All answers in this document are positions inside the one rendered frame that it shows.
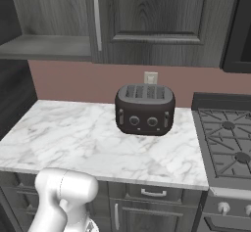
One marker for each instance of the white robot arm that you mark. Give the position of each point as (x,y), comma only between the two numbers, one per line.
(62,192)

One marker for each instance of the grey wood cabinet door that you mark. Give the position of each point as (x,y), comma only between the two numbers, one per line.
(157,22)

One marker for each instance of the open grey cabinet shelf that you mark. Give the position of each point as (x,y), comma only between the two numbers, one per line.
(45,46)

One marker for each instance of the dark tall cabinet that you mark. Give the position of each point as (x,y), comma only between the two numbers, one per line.
(14,89)

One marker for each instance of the grey base cabinet door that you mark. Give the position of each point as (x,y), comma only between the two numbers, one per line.
(147,218)

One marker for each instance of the grey base cabinet drawers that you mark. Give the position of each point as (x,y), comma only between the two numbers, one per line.
(19,196)

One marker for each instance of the dark brown toaster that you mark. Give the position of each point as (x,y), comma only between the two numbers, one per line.
(144,110)

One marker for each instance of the grey drawer front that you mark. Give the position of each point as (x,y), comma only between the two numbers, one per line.
(157,193)

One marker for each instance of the grey gas stove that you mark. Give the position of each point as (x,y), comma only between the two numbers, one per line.
(225,144)

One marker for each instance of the white stove knob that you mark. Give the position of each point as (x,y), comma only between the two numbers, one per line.
(223,207)
(248,209)

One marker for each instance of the white wall outlet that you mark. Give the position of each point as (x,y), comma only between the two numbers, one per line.
(151,77)

